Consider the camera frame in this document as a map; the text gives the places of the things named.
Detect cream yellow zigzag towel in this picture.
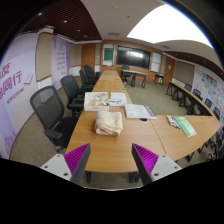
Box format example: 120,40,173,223
94,110,124,137

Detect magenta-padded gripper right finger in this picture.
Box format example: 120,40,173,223
131,143,183,186

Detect small dark side table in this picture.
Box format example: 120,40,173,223
154,73,166,86

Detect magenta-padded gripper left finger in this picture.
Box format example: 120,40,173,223
39,143,92,185

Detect large black wall screen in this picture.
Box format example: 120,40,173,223
115,45,152,70

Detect black mesh office chair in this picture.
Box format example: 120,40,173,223
60,74,86,118
29,85,78,154

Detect white divided organizer box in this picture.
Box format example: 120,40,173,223
83,91,110,112

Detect dark-legged wooden desk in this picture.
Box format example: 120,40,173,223
121,69,148,89

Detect flat white cardboard box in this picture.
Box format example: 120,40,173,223
124,103,158,120

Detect white printed paper sheets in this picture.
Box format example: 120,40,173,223
108,91,128,107

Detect row of black office chairs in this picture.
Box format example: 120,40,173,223
78,64,101,93

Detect green-tinted wall whiteboard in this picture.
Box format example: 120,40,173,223
101,43,115,67

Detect large ceiling light panel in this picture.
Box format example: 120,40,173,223
126,3,214,49

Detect group of black chairs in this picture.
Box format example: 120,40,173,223
165,80,224,161

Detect white wall whiteboard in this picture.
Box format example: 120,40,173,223
150,51,163,73

